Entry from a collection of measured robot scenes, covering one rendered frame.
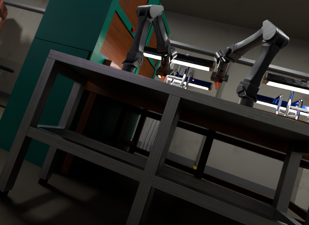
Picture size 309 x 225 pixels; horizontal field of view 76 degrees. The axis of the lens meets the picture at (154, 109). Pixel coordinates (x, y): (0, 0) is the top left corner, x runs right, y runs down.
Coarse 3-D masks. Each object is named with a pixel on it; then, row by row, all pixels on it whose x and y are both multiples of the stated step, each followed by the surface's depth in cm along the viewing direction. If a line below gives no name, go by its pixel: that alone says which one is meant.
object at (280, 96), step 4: (280, 96) 172; (280, 100) 170; (296, 100) 175; (300, 100) 167; (280, 104) 171; (300, 104) 166; (276, 108) 171; (276, 112) 170; (280, 112) 169; (284, 112) 168; (296, 112) 167; (296, 116) 166
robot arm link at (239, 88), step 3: (237, 87) 93; (240, 87) 91; (243, 87) 90; (237, 90) 92; (240, 90) 91; (243, 90) 90; (240, 93) 91; (243, 93) 89; (240, 96) 90; (243, 96) 89; (246, 96) 89; (255, 96) 92; (252, 99) 90; (255, 99) 92; (255, 102) 92
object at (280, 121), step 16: (64, 64) 93; (80, 64) 85; (96, 64) 84; (96, 80) 109; (112, 80) 91; (128, 80) 81; (144, 80) 80; (144, 96) 108; (160, 96) 90; (192, 96) 76; (208, 96) 75; (192, 112) 107; (208, 112) 89; (224, 112) 76; (240, 112) 72; (256, 112) 71; (240, 128) 105; (256, 128) 88; (272, 128) 76; (288, 128) 69; (304, 128) 68
